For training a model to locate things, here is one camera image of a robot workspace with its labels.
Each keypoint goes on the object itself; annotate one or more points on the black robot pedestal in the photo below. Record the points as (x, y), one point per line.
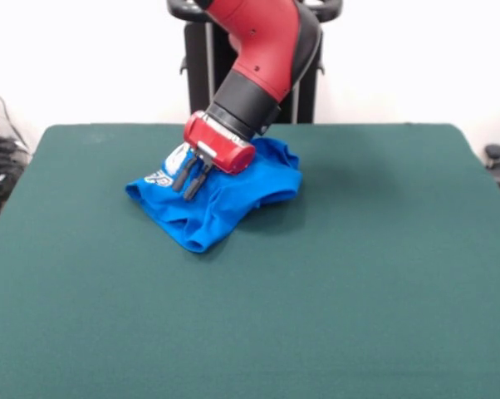
(198, 83)

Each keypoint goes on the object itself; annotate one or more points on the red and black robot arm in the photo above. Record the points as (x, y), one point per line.
(271, 50)

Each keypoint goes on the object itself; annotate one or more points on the dark green table cloth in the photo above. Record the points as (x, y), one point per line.
(399, 270)

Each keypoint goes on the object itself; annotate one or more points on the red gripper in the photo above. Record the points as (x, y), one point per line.
(225, 151)

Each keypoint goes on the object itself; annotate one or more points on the black office chair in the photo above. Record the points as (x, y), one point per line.
(496, 151)

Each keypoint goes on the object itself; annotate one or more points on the blue printed T-shirt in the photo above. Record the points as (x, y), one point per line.
(258, 183)

